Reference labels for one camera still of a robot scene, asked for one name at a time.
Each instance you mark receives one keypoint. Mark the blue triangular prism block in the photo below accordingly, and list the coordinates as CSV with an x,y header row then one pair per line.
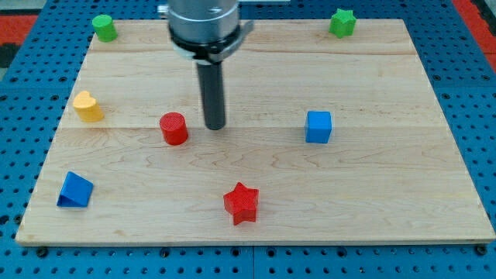
x,y
75,192

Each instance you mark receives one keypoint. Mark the red cylinder block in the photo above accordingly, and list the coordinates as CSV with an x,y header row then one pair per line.
x,y
173,128

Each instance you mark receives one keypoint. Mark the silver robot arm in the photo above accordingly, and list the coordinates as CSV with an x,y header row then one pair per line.
x,y
206,31

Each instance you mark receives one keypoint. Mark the red star block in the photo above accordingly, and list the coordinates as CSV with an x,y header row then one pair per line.
x,y
242,203

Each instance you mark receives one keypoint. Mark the yellow heart block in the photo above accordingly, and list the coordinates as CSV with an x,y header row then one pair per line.
x,y
87,107

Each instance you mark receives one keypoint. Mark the green cylinder block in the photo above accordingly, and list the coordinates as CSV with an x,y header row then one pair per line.
x,y
104,28

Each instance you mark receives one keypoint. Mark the wooden board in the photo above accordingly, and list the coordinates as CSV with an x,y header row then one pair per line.
x,y
391,172

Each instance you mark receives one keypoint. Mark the blue cube block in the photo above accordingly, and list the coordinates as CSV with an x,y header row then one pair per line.
x,y
318,127

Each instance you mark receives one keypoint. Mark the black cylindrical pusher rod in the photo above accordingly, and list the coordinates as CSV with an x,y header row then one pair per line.
x,y
212,94

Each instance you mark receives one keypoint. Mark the green star block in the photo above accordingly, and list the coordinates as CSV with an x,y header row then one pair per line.
x,y
342,23

